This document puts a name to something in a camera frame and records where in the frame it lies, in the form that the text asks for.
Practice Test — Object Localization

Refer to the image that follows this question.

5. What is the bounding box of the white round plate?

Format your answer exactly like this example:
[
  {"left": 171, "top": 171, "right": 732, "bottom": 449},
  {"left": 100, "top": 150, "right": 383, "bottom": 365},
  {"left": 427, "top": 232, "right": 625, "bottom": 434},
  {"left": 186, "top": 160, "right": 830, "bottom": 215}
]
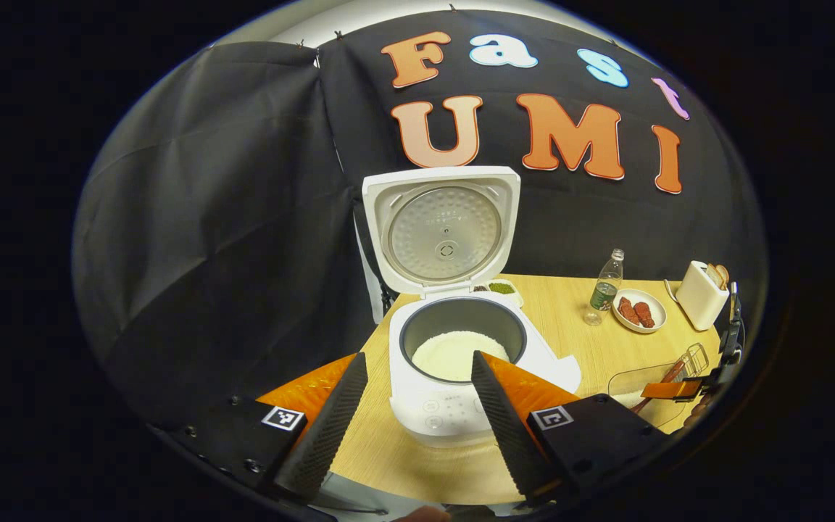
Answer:
[{"left": 612, "top": 289, "right": 668, "bottom": 334}]

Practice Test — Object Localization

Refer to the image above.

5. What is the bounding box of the white toaster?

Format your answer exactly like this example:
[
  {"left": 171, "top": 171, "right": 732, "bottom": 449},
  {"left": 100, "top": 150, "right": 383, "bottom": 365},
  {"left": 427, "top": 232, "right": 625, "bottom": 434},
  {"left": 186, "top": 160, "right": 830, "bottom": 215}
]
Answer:
[{"left": 671, "top": 261, "right": 730, "bottom": 331}]

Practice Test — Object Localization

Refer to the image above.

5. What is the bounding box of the white rice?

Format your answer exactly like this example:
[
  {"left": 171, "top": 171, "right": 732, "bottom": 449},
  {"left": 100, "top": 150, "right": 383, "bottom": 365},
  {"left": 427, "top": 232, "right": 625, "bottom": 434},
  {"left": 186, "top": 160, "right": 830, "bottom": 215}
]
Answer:
[{"left": 412, "top": 331, "right": 511, "bottom": 383}]

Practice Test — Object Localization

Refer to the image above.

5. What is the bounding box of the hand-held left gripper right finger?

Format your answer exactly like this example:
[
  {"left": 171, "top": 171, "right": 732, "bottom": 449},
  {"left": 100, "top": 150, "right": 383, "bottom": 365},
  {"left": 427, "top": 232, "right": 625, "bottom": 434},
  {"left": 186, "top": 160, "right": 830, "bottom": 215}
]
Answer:
[{"left": 470, "top": 351, "right": 668, "bottom": 505}]

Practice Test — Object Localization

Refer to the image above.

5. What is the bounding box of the white rice cooker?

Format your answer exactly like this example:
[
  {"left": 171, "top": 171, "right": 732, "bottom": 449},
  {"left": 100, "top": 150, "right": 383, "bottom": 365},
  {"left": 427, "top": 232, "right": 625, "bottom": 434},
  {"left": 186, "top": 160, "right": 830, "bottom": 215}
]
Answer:
[{"left": 362, "top": 166, "right": 582, "bottom": 448}]

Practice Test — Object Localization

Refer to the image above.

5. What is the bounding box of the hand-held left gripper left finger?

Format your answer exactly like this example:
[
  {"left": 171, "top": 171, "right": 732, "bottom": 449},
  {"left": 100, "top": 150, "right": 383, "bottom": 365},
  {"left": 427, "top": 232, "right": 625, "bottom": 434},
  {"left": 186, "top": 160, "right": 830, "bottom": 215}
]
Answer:
[{"left": 164, "top": 352, "right": 369, "bottom": 501}]

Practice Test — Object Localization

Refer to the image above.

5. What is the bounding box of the black backdrop cloth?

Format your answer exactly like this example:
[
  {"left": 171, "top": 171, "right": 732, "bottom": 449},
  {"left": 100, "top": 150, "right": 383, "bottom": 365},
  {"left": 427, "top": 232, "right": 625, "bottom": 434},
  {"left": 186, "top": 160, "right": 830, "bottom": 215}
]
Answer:
[{"left": 72, "top": 9, "right": 770, "bottom": 428}]

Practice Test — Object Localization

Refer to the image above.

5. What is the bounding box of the brown wooden spoon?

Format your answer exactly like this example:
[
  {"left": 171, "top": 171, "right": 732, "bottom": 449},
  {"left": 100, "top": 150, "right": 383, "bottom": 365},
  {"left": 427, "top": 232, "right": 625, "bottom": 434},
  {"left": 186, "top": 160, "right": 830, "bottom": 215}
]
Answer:
[{"left": 631, "top": 360, "right": 686, "bottom": 414}]

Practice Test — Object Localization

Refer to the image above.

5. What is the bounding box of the wire metal chopstick holder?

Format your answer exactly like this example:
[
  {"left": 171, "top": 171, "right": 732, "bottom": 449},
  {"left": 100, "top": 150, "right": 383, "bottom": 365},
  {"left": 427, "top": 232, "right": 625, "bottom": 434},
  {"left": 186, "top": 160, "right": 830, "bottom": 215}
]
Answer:
[{"left": 675, "top": 343, "right": 710, "bottom": 381}]

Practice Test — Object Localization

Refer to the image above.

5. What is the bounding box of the white divided seasoning dish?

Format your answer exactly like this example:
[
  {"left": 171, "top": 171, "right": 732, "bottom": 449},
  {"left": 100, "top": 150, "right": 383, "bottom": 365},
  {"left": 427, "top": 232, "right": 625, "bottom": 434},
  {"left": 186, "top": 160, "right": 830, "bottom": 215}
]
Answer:
[{"left": 472, "top": 279, "right": 525, "bottom": 309}]

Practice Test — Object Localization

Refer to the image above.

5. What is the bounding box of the clear plastic water bottle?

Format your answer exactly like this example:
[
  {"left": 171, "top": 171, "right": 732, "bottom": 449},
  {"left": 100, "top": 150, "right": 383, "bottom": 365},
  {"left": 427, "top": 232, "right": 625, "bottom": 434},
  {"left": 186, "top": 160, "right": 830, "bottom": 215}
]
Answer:
[{"left": 583, "top": 249, "right": 626, "bottom": 327}]

